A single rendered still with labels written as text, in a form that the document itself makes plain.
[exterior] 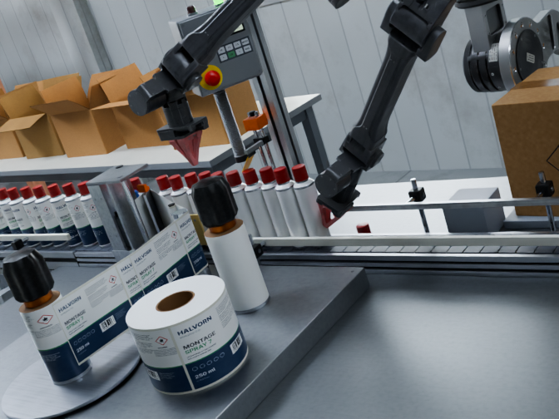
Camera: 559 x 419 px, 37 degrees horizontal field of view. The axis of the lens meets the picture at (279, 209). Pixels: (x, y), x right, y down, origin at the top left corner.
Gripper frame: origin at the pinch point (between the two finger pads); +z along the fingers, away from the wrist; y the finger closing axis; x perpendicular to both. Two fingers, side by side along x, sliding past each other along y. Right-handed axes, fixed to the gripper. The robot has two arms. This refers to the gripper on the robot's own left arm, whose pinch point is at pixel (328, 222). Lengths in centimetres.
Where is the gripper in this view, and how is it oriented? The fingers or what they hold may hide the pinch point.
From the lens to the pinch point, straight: 197.3
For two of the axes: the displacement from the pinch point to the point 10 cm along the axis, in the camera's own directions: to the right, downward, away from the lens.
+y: -5.5, 4.5, -7.0
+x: 7.9, 5.4, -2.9
